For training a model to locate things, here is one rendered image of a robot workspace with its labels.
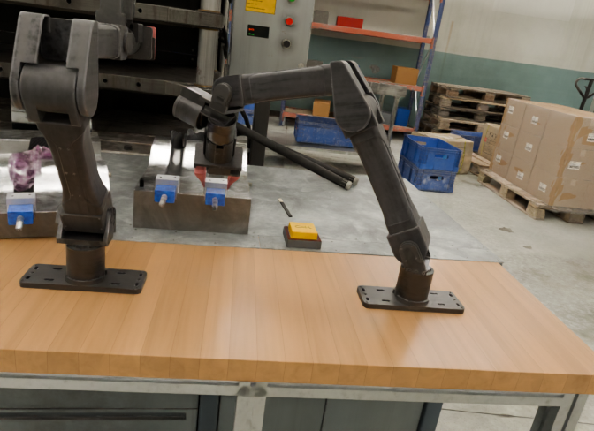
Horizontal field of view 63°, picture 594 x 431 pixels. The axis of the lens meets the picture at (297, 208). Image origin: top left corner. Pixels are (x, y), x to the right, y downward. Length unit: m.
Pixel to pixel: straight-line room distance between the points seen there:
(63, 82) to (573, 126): 4.34
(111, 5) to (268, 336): 0.64
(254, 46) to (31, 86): 1.31
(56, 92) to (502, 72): 7.99
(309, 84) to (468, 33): 7.36
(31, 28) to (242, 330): 0.52
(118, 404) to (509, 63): 7.76
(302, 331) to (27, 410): 0.86
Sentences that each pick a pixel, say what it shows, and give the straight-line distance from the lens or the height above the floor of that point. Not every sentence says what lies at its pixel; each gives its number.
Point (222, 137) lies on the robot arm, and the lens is 0.99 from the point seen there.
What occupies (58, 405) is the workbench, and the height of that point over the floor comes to 0.30.
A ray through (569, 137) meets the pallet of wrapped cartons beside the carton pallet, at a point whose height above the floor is 0.75.
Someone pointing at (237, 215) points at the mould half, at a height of 0.85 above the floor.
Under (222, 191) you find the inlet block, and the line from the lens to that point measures 1.10.
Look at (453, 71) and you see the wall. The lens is 8.18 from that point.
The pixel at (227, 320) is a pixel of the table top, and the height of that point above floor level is 0.80.
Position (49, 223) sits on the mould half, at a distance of 1.12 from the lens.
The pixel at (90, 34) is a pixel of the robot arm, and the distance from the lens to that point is 0.72.
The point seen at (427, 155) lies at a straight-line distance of 4.78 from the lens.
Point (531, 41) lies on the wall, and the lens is 8.57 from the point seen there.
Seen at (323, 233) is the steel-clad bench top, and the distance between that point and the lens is 1.21.
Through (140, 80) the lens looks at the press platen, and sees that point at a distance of 1.90.
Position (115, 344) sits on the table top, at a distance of 0.78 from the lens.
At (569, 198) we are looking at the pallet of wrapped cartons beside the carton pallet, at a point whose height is 0.23.
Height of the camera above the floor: 1.25
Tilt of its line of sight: 19 degrees down
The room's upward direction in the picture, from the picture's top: 8 degrees clockwise
